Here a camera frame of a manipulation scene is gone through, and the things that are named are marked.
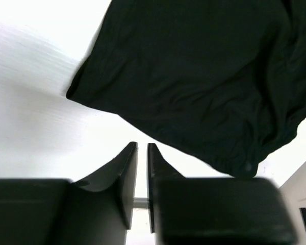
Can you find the black shorts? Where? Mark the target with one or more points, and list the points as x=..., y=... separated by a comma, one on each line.
x=223, y=81

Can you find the aluminium table edge rail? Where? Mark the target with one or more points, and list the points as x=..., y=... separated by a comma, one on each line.
x=141, y=203

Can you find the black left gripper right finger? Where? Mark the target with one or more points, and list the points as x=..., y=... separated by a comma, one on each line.
x=214, y=210

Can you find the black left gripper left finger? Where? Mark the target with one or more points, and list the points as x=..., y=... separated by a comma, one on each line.
x=94, y=210

